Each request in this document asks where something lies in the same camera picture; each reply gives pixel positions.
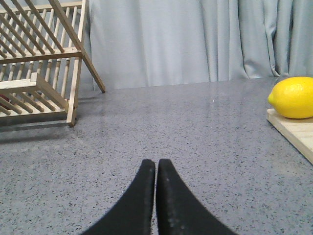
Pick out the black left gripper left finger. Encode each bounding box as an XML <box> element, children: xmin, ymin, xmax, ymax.
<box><xmin>83</xmin><ymin>159</ymin><xmax>155</xmax><ymax>235</ymax></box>

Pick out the yellow lemon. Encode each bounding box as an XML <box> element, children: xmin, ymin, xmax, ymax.
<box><xmin>268</xmin><ymin>76</ymin><xmax>313</xmax><ymax>119</ymax></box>

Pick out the wooden cutting board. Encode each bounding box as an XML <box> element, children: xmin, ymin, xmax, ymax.
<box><xmin>267</xmin><ymin>109</ymin><xmax>313</xmax><ymax>164</ymax></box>

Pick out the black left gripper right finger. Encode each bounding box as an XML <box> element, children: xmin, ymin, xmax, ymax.
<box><xmin>156</xmin><ymin>159</ymin><xmax>235</xmax><ymax>235</ymax></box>

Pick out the wooden dish rack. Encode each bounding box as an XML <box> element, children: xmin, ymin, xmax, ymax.
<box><xmin>0</xmin><ymin>0</ymin><xmax>105</xmax><ymax>128</ymax></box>

